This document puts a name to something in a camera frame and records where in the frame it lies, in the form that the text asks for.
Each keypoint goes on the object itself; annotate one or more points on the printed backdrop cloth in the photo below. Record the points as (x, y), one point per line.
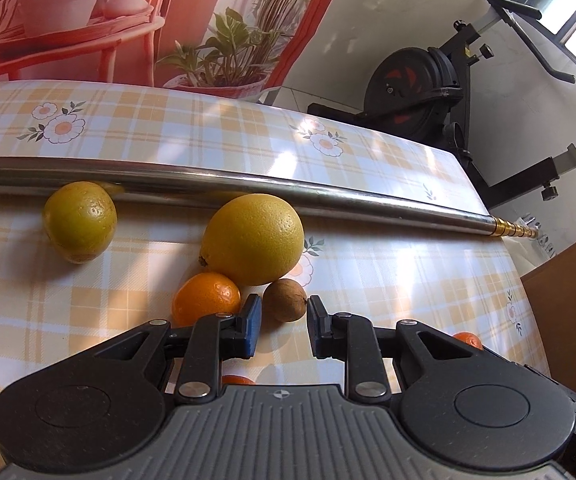
(192, 10)

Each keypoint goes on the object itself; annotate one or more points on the checked floral tablecloth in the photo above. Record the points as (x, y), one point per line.
(393, 270)

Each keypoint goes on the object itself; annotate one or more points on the telescopic metal pole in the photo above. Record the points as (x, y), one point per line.
(368, 200)

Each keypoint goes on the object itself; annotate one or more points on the brown wooden panel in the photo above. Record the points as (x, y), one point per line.
(568, 320)

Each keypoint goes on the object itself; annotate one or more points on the yellow-green round fruit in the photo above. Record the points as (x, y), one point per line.
(79, 222)

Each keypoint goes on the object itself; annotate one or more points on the black exercise bike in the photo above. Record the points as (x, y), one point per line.
(418, 80)

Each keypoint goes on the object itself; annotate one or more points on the yellow orange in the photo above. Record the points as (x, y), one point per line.
(253, 240)

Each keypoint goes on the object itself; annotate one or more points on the brown kiwi fruit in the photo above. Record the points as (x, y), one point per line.
(285, 301)

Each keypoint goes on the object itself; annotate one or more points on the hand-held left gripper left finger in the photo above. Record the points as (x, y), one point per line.
(254, 322)

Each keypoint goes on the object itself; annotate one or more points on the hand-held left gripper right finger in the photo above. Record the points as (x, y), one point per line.
(316, 330)

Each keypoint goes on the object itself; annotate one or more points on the small orange tangerine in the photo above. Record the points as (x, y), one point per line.
(468, 340)
(238, 380)

